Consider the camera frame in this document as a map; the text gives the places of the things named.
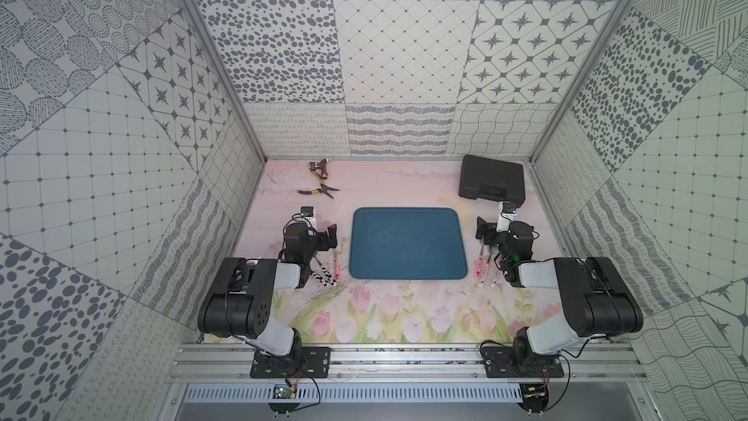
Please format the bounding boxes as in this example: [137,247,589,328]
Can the yellow black handled pliers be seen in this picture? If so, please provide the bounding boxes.
[297,173,339,199]

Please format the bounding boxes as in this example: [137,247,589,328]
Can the white hello kitty fork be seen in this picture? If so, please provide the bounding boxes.
[491,253,505,288]

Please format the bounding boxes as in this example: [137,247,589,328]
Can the floral pink table mat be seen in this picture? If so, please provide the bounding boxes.
[236,160,561,344]

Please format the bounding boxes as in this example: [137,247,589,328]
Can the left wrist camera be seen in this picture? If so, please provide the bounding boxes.
[300,207,318,229]

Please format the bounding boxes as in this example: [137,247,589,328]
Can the black plastic case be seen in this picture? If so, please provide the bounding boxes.
[458,155,526,208]

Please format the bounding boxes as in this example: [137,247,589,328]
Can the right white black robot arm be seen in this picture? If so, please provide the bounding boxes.
[475,218,644,373]

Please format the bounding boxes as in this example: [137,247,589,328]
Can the aluminium mounting rail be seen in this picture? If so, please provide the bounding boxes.
[166,342,647,383]

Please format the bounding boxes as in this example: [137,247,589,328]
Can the left green circuit board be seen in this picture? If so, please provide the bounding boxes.
[268,384,299,415]

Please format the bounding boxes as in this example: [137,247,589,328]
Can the right black controller board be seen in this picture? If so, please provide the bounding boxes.
[518,384,549,415]

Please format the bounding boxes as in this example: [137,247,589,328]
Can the pink strawberry handle fork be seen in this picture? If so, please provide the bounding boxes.
[333,249,341,284]

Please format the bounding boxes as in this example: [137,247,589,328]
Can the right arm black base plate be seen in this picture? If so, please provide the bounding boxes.
[478,345,565,379]

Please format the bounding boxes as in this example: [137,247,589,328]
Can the cow pattern handle spoon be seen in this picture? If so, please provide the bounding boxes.
[315,257,337,287]

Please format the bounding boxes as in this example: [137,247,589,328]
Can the teal plastic tray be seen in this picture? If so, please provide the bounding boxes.
[349,207,469,281]

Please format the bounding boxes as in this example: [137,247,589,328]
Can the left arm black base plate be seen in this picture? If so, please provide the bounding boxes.
[251,346,331,379]

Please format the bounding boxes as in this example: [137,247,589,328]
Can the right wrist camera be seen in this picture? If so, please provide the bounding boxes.
[496,202,517,232]

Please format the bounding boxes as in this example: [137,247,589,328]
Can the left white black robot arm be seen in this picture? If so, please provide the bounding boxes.
[197,212,338,364]

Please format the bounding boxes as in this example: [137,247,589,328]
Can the cow pattern handle fork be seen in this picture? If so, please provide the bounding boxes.
[312,255,329,288]

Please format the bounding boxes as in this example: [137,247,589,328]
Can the white slotted cable duct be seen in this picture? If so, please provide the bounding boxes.
[184,382,521,403]

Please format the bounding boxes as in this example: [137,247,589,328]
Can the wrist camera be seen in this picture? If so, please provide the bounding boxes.
[300,207,318,229]
[496,202,517,232]

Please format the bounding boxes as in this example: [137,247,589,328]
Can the white hello kitty spoon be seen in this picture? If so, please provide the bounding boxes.
[479,248,496,287]

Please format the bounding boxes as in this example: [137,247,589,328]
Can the pink strawberry handle spoon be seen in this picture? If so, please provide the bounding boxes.
[475,245,485,287]

